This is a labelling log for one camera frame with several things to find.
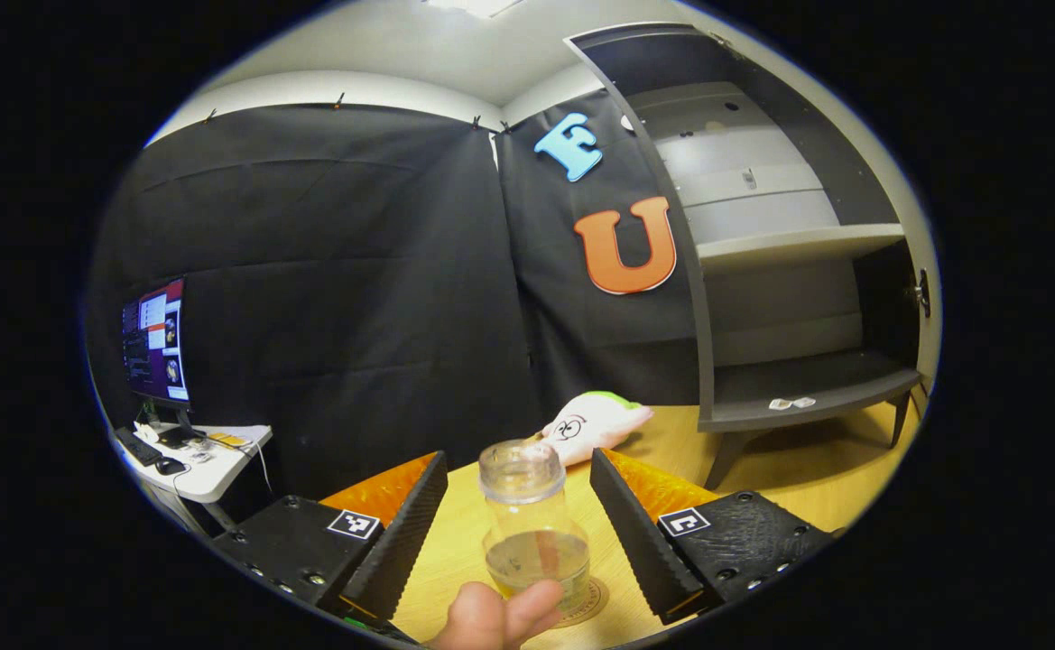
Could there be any black backdrop cloth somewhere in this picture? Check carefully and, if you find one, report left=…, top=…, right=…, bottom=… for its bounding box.
left=85, top=102, right=717, bottom=543

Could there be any ceiling light panel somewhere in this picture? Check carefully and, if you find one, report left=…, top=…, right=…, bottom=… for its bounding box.
left=423, top=0, right=528, bottom=19

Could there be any computer monitor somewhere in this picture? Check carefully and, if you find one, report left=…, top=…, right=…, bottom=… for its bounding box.
left=121, top=277, right=192, bottom=425

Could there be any round wooden coaster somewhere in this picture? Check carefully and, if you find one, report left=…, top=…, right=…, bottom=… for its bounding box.
left=550, top=578, right=610, bottom=629

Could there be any clear glass bottle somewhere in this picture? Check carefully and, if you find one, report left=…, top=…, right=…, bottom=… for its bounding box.
left=477, top=439, right=593, bottom=622

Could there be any pink and green plush toy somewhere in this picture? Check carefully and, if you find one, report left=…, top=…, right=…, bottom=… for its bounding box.
left=540, top=390, right=655, bottom=469

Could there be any black keyboard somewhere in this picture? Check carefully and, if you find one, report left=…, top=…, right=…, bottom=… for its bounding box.
left=114, top=426, right=163, bottom=468

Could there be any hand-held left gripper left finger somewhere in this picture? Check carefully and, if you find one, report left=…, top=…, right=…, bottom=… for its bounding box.
left=211, top=451, right=449, bottom=624

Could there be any white desk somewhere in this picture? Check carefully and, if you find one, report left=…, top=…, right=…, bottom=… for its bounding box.
left=115, top=422, right=273, bottom=534

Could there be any grey cabinet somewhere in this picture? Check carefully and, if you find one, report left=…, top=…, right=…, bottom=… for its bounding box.
left=566, top=23, right=930, bottom=493

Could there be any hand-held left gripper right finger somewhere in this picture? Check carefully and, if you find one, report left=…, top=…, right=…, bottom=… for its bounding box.
left=588, top=448, right=837, bottom=626

